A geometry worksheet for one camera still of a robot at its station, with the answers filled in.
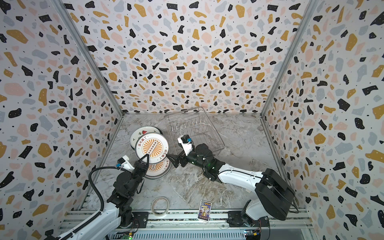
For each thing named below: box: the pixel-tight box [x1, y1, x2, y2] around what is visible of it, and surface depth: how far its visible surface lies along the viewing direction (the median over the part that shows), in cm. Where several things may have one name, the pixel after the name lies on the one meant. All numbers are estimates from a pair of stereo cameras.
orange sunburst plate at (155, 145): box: [135, 132, 170, 164], surface depth 83 cm
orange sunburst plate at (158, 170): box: [144, 156, 173, 180], surface depth 91 cm
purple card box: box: [197, 200, 212, 223], surface depth 77 cm
